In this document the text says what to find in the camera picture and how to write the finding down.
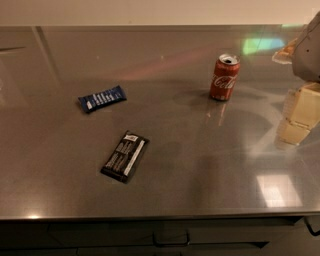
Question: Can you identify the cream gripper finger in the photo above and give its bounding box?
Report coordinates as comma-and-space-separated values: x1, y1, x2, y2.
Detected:
277, 82, 320, 146
272, 39, 297, 65

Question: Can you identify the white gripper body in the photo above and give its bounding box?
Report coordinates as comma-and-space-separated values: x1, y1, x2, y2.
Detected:
292, 11, 320, 82

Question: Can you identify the black rxbar chocolate bar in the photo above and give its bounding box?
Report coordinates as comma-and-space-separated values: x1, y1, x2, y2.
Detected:
100, 131, 149, 183

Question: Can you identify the red coca-cola can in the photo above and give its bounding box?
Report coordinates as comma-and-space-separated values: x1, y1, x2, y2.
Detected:
210, 53, 240, 101

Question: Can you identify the blue snack bar wrapper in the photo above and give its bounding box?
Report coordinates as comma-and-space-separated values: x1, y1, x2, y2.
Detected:
78, 86, 127, 113

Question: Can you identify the black right drawer handle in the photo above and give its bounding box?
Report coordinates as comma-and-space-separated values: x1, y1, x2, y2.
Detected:
304, 217, 320, 237

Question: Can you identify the black drawer handle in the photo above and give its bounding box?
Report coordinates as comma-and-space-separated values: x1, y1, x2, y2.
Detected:
152, 230, 190, 248
304, 217, 320, 237

